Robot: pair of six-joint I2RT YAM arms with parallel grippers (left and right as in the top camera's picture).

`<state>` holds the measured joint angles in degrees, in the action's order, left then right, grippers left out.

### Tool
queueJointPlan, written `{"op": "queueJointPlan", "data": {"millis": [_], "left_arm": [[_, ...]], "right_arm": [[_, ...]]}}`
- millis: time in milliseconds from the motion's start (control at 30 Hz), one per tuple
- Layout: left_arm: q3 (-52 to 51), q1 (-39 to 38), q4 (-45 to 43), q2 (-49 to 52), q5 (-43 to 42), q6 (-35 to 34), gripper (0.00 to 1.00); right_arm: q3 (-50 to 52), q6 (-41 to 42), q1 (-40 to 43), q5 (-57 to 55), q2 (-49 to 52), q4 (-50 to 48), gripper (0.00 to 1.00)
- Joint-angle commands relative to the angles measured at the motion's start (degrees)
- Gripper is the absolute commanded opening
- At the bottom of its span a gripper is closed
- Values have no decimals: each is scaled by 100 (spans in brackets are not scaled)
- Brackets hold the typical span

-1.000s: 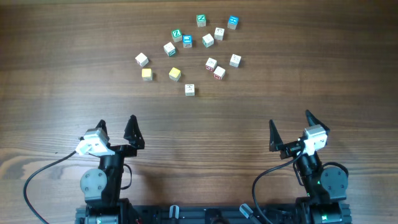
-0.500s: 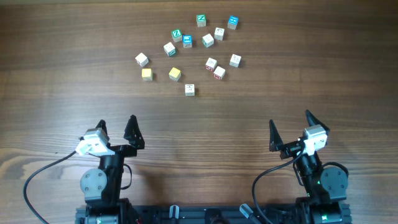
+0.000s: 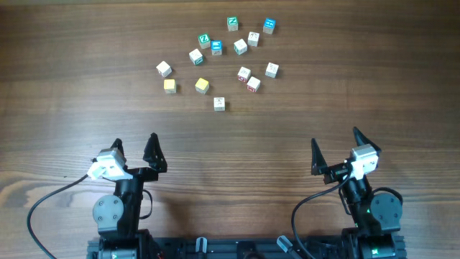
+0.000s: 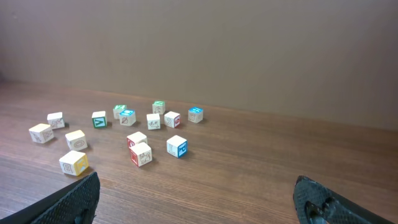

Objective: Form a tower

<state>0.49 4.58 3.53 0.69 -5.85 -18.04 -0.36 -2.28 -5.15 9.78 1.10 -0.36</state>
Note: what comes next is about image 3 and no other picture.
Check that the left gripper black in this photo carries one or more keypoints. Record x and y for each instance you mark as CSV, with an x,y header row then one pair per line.
x,y
157,165

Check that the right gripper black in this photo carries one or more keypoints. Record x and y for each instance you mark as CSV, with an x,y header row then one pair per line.
x,y
335,173

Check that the yellow M block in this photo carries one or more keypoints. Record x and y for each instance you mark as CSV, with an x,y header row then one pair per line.
x,y
202,86

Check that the white block number four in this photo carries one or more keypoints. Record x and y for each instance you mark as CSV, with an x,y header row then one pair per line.
x,y
219,104

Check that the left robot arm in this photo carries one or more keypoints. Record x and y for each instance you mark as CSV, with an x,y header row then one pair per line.
x,y
118,215

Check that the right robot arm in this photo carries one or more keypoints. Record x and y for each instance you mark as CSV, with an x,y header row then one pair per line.
x,y
375,212

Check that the plain white block left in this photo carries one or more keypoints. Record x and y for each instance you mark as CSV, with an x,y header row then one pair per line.
x,y
164,69

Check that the white block far right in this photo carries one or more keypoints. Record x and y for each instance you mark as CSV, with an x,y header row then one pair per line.
x,y
271,70

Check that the white block green side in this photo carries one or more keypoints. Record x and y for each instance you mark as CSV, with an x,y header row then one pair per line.
x,y
196,57

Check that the white block red side lower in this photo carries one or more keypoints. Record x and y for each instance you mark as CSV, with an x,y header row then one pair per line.
x,y
253,84

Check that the white block red side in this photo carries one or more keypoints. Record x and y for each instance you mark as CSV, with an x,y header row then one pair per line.
x,y
253,84
244,74

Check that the white block red side upper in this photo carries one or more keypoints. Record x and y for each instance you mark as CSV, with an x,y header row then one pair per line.
x,y
244,74

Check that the green Z block left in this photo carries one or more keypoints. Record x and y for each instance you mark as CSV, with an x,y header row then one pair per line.
x,y
204,41

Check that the blue block centre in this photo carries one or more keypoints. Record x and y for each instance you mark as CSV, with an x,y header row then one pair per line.
x,y
216,47

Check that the blue block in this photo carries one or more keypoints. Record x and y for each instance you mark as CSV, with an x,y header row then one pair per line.
x,y
269,26
216,47

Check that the plain block with drawing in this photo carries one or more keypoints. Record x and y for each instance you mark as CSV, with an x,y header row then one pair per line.
x,y
253,39

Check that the white block teal side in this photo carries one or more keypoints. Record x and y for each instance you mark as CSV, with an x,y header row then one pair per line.
x,y
240,47

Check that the blue block top right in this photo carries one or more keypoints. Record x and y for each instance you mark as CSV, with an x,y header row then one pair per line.
x,y
269,26

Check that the green letter block top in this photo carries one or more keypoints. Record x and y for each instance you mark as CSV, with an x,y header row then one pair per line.
x,y
232,24

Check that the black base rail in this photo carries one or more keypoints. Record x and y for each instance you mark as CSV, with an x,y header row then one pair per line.
x,y
248,248

